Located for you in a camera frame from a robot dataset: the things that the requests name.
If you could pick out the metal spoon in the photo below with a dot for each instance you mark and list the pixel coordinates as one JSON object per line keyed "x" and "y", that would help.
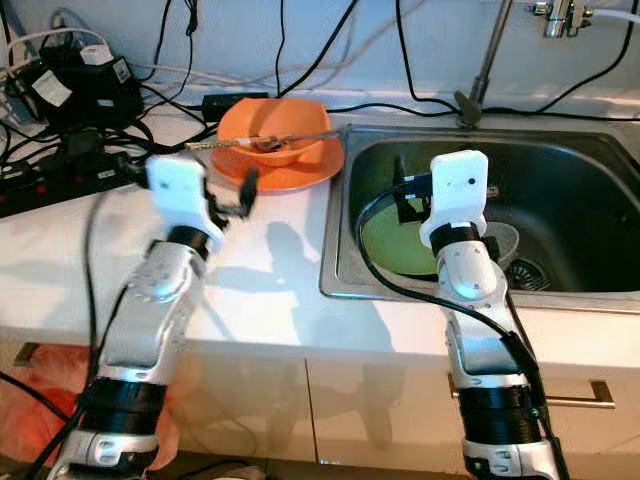
{"x": 272, "y": 146}

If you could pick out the orange plastic plate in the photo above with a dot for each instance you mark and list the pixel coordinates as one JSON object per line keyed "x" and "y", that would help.
{"x": 310, "y": 172}

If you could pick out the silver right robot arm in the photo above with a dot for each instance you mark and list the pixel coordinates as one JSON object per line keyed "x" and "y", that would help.
{"x": 470, "y": 275}

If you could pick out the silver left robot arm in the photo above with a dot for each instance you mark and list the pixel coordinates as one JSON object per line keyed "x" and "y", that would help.
{"x": 150, "y": 320}

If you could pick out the green plastic plate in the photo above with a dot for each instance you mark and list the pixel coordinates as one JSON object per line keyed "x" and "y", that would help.
{"x": 390, "y": 245}

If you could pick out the black power adapter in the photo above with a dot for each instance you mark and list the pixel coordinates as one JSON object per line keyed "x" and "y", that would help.
{"x": 230, "y": 105}

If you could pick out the clear plastic bowl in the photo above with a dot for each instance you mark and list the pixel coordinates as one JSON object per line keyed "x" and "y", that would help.
{"x": 505, "y": 240}

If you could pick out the grey metal rod with base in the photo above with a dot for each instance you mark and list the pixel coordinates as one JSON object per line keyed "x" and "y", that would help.
{"x": 468, "y": 105}

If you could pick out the metal sink drain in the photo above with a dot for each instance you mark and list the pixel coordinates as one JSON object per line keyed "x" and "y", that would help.
{"x": 528, "y": 275}

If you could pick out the stainless steel sink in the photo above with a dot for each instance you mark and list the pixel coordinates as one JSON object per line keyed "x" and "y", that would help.
{"x": 580, "y": 200}

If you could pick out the black power strip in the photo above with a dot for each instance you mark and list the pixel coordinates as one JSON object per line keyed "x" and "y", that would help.
{"x": 50, "y": 185}

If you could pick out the black electronics box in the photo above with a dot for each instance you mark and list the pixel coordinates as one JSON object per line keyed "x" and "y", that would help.
{"x": 90, "y": 90}

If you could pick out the white cabinet drawer front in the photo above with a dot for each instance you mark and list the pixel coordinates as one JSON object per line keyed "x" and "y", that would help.
{"x": 380, "y": 420}
{"x": 260, "y": 410}

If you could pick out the red plastic bag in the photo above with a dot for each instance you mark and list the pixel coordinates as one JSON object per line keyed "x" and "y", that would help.
{"x": 30, "y": 410}

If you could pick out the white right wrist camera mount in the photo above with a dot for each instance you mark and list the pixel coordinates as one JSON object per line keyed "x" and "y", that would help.
{"x": 460, "y": 190}

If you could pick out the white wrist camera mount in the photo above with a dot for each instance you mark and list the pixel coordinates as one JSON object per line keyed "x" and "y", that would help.
{"x": 175, "y": 195}
{"x": 460, "y": 190}

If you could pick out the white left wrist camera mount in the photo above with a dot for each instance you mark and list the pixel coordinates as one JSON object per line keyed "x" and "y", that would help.
{"x": 175, "y": 195}

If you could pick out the chrome wall tap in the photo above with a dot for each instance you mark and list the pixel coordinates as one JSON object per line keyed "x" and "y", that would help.
{"x": 560, "y": 18}

